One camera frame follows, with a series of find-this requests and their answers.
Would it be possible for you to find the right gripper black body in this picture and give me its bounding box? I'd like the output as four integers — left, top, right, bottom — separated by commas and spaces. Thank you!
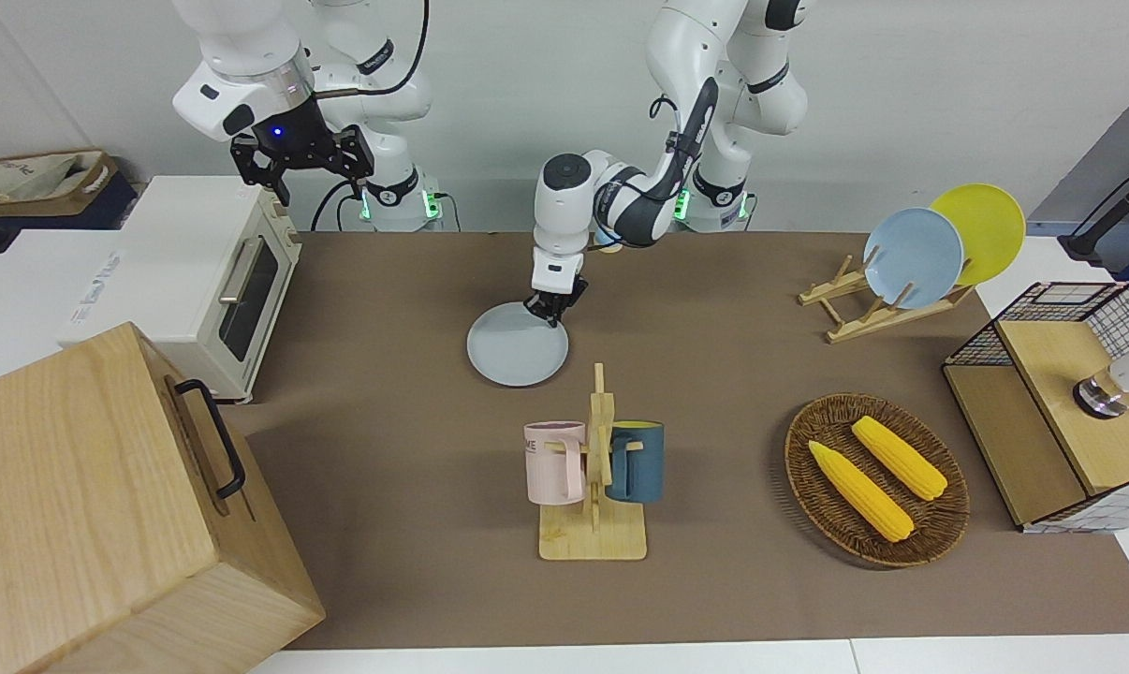
230, 94, 375, 184

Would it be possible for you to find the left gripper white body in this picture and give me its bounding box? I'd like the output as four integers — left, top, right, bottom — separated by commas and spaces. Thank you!
531, 245, 590, 301

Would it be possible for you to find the gray metal plate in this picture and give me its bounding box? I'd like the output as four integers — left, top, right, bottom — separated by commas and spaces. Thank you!
466, 301, 571, 388

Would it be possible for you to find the light blue plate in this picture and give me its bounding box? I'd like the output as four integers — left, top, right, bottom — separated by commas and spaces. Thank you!
863, 207, 966, 311

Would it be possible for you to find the yellow plate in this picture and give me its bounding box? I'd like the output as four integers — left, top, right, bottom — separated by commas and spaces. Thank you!
930, 183, 1028, 287

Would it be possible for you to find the white toaster oven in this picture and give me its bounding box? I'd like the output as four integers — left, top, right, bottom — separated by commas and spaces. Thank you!
57, 176, 302, 404

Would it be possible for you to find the pink mug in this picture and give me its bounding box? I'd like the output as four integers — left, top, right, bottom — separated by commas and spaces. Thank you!
523, 420, 588, 507

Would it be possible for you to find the dark blue mug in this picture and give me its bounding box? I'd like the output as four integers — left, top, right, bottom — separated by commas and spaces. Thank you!
606, 420, 667, 505

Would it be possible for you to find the wooden mug rack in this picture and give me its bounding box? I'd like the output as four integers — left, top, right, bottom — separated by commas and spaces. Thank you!
537, 362, 649, 562

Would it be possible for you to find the wooden dish rack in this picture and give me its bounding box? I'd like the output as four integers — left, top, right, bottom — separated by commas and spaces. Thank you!
798, 245, 977, 345

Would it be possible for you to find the yellow corn cob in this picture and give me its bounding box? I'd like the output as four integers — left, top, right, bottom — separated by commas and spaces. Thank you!
808, 440, 916, 544
851, 416, 949, 502

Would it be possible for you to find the round woven wicker basket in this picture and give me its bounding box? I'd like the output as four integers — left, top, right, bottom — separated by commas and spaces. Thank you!
784, 393, 972, 569

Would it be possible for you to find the black pole with base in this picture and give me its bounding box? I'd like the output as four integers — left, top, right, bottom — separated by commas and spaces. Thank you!
1058, 154, 1129, 264

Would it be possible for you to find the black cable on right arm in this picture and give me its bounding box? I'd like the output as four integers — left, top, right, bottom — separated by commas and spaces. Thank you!
310, 0, 462, 233

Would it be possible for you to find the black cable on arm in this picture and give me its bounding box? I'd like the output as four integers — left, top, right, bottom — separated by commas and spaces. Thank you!
310, 0, 462, 233
648, 79, 720, 202

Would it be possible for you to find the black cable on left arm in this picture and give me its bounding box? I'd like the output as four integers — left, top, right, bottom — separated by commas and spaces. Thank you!
648, 79, 720, 202

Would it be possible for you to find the wooden box with black handle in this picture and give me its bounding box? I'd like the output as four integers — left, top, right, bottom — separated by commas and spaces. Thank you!
0, 322, 327, 674

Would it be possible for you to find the wire shelf with grid cloth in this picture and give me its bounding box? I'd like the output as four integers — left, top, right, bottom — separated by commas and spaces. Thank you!
942, 281, 1129, 535

